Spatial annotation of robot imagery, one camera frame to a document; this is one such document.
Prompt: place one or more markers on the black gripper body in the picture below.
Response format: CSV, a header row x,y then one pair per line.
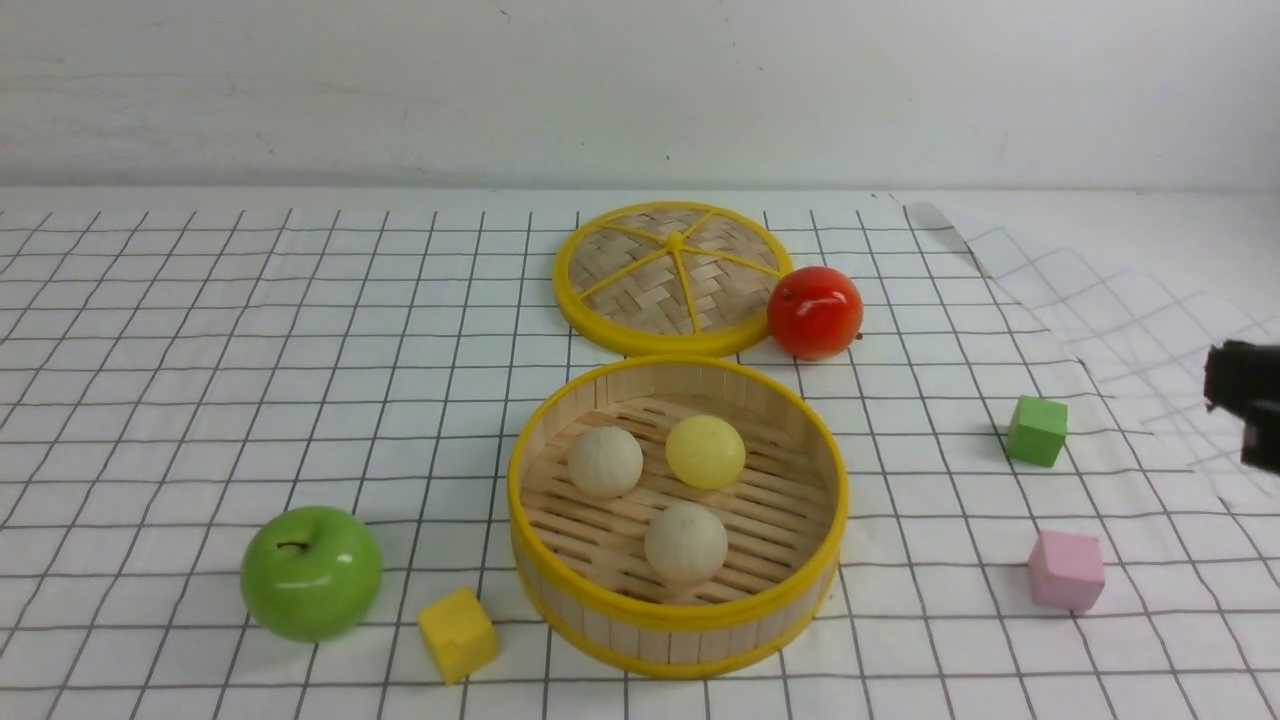
x,y
1243,379

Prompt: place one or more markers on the yellow bun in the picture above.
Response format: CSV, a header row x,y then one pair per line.
x,y
705,452

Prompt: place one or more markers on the white bun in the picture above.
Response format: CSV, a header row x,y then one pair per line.
x,y
605,462
686,544

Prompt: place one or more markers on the woven bamboo steamer lid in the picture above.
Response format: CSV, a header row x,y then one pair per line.
x,y
669,277

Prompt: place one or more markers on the bamboo steamer tray yellow rim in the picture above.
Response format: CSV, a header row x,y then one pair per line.
x,y
580,559

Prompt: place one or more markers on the green cube block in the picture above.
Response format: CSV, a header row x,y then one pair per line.
x,y
1037,431

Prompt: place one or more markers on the pink cube block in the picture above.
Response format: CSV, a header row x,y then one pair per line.
x,y
1066,571

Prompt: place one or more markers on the red tomato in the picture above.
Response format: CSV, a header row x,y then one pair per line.
x,y
815,313

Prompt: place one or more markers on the yellow cube block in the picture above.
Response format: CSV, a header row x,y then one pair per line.
x,y
459,635

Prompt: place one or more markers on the green apple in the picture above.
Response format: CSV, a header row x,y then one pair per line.
x,y
311,573

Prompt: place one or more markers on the white checkered tablecloth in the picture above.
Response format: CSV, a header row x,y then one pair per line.
x,y
173,379

